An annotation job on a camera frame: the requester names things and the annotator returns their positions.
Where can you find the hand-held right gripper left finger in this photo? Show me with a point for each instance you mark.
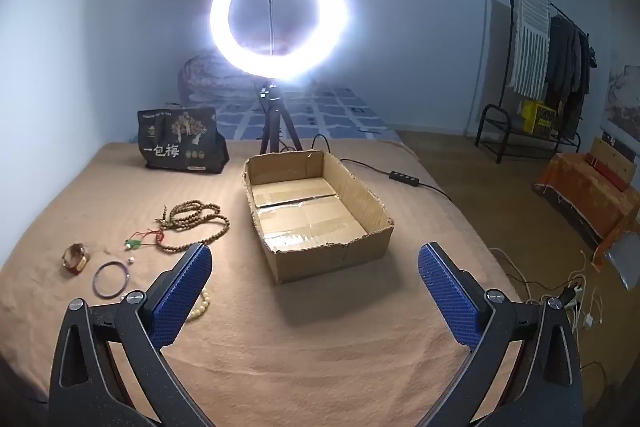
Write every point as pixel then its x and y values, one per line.
pixel 182 292

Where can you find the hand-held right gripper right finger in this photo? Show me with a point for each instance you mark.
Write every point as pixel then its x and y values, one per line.
pixel 450 292

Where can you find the cardboard box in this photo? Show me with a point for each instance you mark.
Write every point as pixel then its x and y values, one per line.
pixel 300 217

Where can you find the power strip with plugs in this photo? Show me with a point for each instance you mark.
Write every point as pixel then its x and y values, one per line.
pixel 574 294

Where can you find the black printed snack bag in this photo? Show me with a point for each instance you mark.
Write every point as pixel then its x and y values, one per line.
pixel 180 142

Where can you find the orange cloth covered bench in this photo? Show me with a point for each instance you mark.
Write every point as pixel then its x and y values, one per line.
pixel 585 197

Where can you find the black metal clothes rack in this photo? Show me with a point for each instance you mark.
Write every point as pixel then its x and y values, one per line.
pixel 492 122

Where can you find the silver plastic bag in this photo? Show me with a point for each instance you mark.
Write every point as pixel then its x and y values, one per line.
pixel 625 257

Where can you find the yellow crate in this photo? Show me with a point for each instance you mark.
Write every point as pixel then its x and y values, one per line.
pixel 537 119

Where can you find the black tripod stand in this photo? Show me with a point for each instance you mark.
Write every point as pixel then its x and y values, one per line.
pixel 272 107

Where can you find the wooden box with red trim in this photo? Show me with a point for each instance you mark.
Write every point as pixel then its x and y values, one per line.
pixel 615 162

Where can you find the blue checked blanket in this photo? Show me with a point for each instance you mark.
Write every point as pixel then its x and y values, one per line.
pixel 340 112

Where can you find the rolled patterned quilt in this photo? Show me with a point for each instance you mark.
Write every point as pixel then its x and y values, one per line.
pixel 205 77

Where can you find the striped hanging cloth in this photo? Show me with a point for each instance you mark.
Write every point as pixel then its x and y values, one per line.
pixel 527 47

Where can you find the dark hanging clothes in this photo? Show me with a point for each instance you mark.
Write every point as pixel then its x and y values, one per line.
pixel 565 57

